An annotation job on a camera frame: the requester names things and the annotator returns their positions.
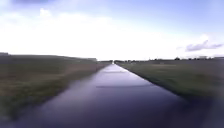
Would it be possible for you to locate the grass field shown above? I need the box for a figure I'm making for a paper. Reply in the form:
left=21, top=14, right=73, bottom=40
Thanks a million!
left=0, top=54, right=111, bottom=121
left=116, top=59, right=224, bottom=104

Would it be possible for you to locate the wet grey paved path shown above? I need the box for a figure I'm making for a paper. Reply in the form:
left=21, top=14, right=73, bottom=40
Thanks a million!
left=6, top=63, right=214, bottom=128

